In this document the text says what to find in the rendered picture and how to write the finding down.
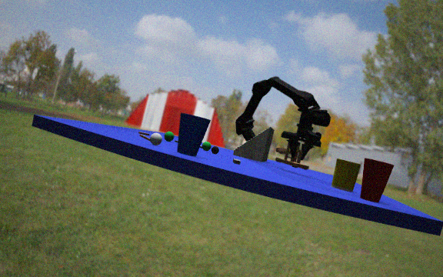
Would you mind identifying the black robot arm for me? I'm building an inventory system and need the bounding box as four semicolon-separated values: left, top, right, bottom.
235;76;331;144

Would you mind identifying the yellow cup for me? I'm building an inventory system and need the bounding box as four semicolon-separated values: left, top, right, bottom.
331;159;361;192

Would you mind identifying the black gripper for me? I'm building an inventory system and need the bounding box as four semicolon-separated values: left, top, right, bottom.
281;122;321;160

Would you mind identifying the green ball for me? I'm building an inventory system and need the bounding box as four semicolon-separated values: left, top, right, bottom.
202;142;212;151
164;132;175;142

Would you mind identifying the dark blue cup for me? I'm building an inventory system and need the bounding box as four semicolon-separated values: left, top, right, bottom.
178;112;211;157

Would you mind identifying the dark red mug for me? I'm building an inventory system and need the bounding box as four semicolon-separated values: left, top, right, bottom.
360;158;394;203

